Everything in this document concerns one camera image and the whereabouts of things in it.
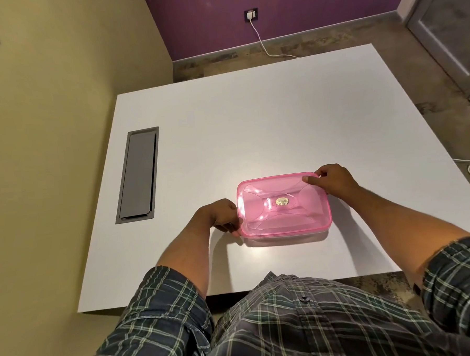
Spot person's right hand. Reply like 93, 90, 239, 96
301, 162, 362, 204

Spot person's left hand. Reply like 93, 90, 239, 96
192, 198, 245, 241

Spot pink plastic lidded container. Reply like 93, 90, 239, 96
235, 171, 334, 240

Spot person's right forearm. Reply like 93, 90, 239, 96
339, 180, 470, 292

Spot person's left forearm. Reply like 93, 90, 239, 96
154, 213, 218, 302

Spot plaid shirt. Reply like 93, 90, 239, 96
75, 236, 470, 356

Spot glass door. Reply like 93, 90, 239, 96
404, 0, 470, 97

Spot grey desk cable flap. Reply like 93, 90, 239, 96
111, 126, 165, 224

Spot white charger cable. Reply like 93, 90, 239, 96
249, 17, 301, 62

